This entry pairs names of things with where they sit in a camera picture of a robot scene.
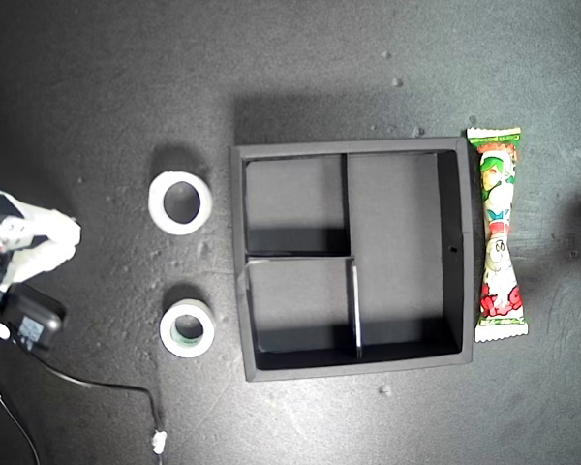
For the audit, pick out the snack bar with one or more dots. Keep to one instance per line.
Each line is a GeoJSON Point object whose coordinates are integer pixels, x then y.
{"type": "Point", "coordinates": [499, 232]}

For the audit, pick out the white tape roll green core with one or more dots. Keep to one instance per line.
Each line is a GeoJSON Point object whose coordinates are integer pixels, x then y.
{"type": "Point", "coordinates": [167, 339]}

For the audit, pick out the large white tape roll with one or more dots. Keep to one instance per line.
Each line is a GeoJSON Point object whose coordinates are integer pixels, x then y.
{"type": "Point", "coordinates": [157, 213]}

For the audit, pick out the black tray with wells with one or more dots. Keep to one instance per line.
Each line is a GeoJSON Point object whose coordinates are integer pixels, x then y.
{"type": "Point", "coordinates": [397, 242]}

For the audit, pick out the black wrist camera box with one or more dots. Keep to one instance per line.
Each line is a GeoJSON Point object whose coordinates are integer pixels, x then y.
{"type": "Point", "coordinates": [29, 322]}

